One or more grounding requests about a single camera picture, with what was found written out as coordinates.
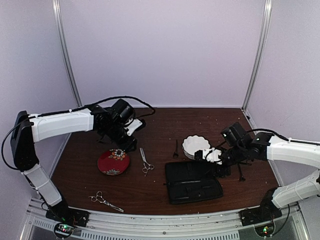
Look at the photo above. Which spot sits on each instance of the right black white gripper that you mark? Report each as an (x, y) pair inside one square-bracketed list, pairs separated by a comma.
[(221, 172)]

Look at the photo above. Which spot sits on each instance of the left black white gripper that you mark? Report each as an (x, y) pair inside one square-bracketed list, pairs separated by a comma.
[(127, 145)]

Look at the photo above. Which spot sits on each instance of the silver thinning scissors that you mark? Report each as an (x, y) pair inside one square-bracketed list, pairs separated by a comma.
[(146, 165)]

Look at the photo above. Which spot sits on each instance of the silver straight scissors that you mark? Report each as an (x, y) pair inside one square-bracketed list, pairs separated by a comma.
[(98, 197)]

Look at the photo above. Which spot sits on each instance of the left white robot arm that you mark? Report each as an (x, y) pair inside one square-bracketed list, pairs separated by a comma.
[(30, 129)]

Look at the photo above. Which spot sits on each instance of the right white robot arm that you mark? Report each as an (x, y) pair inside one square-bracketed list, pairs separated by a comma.
[(267, 146)]

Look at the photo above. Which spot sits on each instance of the black hair clip right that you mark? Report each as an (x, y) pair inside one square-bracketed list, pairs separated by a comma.
[(241, 176)]

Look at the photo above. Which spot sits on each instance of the red floral plate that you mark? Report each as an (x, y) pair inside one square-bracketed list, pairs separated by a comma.
[(113, 162)]

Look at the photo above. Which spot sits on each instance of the white scalloped bowl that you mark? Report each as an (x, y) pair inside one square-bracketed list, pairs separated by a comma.
[(194, 143)]

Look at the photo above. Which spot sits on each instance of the black zip tool case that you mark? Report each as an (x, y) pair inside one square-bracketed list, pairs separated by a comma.
[(191, 182)]

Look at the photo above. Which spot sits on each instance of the right round controller board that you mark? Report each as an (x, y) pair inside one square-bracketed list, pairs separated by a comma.
[(265, 230)]

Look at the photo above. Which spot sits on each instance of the round controller board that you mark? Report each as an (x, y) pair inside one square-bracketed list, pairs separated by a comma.
[(265, 230), (62, 230)]

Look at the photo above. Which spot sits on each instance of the left round controller board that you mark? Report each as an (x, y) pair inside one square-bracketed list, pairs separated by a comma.
[(62, 230)]

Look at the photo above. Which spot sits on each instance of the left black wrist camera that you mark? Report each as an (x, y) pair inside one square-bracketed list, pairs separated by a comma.
[(121, 111)]

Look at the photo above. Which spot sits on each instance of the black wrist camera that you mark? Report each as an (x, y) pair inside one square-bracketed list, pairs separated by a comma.
[(121, 111), (233, 133)]

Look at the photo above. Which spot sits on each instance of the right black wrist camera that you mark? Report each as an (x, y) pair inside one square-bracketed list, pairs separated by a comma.
[(233, 133)]

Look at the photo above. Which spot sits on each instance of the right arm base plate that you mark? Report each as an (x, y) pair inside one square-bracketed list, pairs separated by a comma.
[(256, 215)]

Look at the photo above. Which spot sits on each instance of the aluminium front rail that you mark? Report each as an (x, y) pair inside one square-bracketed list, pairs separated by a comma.
[(225, 225)]

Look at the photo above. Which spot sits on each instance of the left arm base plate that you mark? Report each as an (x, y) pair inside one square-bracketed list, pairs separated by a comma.
[(70, 216)]

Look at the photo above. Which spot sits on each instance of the left aluminium frame post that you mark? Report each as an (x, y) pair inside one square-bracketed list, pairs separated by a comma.
[(65, 53)]

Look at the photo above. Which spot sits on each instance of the aluminium frame post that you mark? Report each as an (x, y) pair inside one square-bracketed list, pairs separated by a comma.
[(264, 31), (65, 53)]

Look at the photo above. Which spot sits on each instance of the right aluminium frame post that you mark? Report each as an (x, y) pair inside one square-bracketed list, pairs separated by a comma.
[(264, 31)]

